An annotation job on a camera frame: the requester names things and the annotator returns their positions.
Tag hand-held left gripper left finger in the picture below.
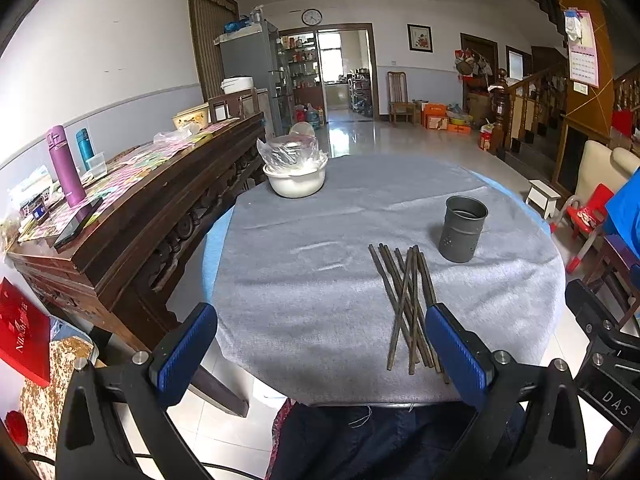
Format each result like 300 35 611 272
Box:
55 302 218 480

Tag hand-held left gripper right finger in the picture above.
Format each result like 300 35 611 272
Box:
425 304 588 480

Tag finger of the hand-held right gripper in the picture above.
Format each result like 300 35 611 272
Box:
565 279 621 342

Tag bundle of dark metal chopsticks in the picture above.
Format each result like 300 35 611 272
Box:
368 243 451 386

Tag grey metal utensil holder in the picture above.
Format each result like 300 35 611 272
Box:
438 196 489 264

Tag person's right forearm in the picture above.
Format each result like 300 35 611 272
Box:
594 425 636 468

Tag red child's chair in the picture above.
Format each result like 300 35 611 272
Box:
565 183 616 275

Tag light blue tablecloth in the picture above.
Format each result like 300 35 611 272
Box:
201 169 552 311

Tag blue cloth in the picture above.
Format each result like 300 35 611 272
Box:
602 165 640 251

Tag dark carved wooden sideboard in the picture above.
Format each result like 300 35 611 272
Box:
7 112 266 356

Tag small white stool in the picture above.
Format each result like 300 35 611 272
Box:
526 179 562 221

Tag person's dark trousers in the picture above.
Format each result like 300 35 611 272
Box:
265 400 526 480

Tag gold patterned cushion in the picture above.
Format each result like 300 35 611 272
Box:
20 337 96 461

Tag beige armchair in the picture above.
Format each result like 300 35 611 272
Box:
572 139 640 221

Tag red flat box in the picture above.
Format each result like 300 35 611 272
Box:
0 277 52 388

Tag black smartphone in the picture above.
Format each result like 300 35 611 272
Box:
53 197 104 250

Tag red gift bag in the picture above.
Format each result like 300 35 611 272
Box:
479 125 503 153

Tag pink checkered cloth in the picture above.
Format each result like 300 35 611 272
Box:
20 119 241 241

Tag white plastic bowl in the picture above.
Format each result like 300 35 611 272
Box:
263 157 328 199

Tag clear plastic bag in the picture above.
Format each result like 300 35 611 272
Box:
153 127 193 144

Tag wooden stair railing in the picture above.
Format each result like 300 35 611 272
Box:
492 62 571 153

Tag stack of papers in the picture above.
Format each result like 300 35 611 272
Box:
0 165 66 256

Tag purple thermos bottle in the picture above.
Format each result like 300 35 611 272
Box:
46 125 87 208

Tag plastic-wrapped steel pot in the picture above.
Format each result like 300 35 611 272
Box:
256 135 321 171

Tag teal thermos bottle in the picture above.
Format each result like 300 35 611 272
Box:
75 129 96 171

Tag floral enamel basin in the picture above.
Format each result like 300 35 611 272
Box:
172 103 211 131

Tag orange cardboard boxes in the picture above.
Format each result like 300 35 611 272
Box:
421 103 451 131

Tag dark wooden chair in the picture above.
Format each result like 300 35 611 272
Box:
207 87 261 123

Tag light wooden chair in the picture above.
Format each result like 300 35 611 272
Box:
387 71 417 123

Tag grey refrigerator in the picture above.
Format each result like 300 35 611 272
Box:
216 20 293 136

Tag brown curtain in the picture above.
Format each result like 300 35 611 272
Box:
187 0 240 103

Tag pink wall calendar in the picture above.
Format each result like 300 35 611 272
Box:
564 7 600 89

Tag framed wall picture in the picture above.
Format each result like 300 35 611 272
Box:
407 24 433 53

